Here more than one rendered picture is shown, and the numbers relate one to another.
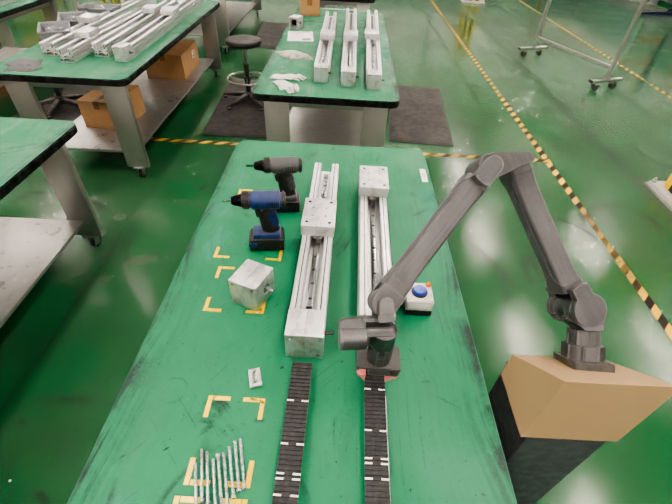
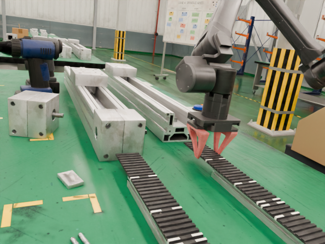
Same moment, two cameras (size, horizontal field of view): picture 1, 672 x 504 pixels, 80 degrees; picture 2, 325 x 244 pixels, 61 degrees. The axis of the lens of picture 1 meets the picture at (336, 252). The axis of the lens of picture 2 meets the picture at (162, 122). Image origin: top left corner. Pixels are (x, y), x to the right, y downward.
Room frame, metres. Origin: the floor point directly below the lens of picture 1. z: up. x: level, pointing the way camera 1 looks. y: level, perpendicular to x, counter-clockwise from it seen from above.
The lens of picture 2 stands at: (0.06, 0.25, 1.05)
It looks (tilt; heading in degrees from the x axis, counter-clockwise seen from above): 17 degrees down; 334
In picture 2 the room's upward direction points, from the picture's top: 7 degrees clockwise
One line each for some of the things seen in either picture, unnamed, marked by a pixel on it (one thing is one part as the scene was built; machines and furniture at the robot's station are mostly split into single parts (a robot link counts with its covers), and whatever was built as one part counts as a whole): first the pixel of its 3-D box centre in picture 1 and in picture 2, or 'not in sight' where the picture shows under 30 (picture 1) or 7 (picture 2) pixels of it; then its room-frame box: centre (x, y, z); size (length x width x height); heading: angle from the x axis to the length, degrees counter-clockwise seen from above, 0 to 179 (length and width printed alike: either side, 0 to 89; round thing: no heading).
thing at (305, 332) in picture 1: (310, 333); (123, 133); (0.65, 0.06, 0.83); 0.12 x 0.09 x 0.10; 89
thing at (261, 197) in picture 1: (256, 219); (25, 74); (1.05, 0.27, 0.89); 0.20 x 0.08 x 0.22; 98
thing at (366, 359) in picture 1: (379, 351); (215, 107); (0.54, -0.11, 0.92); 0.10 x 0.07 x 0.07; 89
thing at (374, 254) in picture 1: (373, 234); (135, 94); (1.09, -0.13, 0.82); 0.80 x 0.10 x 0.09; 179
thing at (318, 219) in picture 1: (319, 219); (87, 80); (1.09, 0.06, 0.87); 0.16 x 0.11 x 0.07; 179
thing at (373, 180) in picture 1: (373, 183); (120, 72); (1.34, -0.13, 0.87); 0.16 x 0.11 x 0.07; 179
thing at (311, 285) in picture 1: (319, 230); (87, 93); (1.09, 0.06, 0.82); 0.80 x 0.10 x 0.09; 179
